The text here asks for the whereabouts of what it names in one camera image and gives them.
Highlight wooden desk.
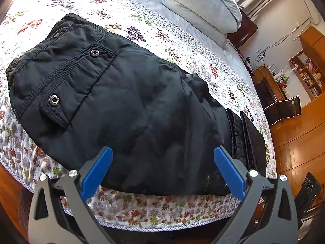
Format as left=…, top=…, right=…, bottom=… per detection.
left=252, top=64, right=286, bottom=109

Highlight black office chair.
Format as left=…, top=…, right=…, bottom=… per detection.
left=264, top=95, right=302, bottom=126

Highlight grey pillow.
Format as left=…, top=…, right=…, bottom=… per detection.
left=164, top=0, right=242, bottom=34
left=163, top=0, right=228, bottom=49

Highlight grey bottom pillow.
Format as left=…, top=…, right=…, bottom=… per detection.
left=163, top=0, right=228, bottom=49

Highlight black pants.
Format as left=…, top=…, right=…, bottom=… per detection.
left=6, top=14, right=267, bottom=196

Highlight dark wooden headboard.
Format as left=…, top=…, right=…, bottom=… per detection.
left=227, top=5, right=258, bottom=49

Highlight hanging white cables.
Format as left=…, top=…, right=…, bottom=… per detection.
left=253, top=17, right=313, bottom=64

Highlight floral quilted bedspread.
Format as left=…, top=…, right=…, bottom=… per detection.
left=1, top=0, right=276, bottom=232

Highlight dark bedside table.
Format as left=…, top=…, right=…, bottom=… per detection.
left=238, top=51, right=253, bottom=76

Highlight grey top pillow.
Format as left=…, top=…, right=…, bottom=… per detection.
left=164, top=0, right=242, bottom=34

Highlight wooden wall shelf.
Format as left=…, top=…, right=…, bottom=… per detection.
left=289, top=26, right=325, bottom=100

